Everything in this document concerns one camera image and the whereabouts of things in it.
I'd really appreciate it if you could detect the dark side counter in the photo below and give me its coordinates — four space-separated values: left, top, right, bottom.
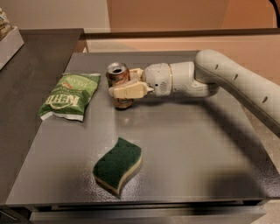
0 28 83 206

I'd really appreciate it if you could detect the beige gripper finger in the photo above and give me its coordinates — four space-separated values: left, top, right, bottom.
129 68 144 81
108 81 153 99

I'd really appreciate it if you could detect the orange soda can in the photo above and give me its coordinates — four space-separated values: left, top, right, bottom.
106 62 133 109

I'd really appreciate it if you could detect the green yellow sponge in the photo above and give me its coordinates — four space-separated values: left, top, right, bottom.
93 137 142 195

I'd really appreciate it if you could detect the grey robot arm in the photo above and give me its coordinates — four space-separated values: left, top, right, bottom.
106 49 280 136

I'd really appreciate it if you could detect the green chip bag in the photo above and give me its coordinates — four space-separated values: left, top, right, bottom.
38 73 101 122

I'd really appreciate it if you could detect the grey box at left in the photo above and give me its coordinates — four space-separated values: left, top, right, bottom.
0 26 25 70

